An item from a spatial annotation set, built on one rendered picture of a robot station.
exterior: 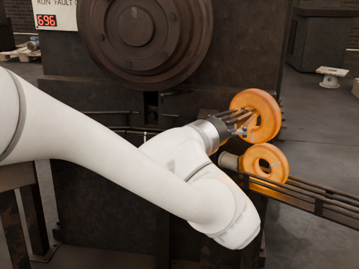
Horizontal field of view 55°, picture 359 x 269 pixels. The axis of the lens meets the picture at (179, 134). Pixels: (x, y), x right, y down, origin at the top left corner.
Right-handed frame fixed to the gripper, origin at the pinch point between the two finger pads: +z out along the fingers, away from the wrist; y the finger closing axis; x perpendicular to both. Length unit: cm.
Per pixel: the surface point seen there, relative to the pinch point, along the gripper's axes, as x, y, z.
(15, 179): -30, -65, -46
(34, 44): -74, -482, 148
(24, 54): -87, -485, 132
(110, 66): 5, -54, -9
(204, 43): 13.0, -27.9, 11.0
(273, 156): -17.0, 3.2, 8.1
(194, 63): 6.2, -30.5, 8.8
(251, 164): -22.8, -4.2, 7.8
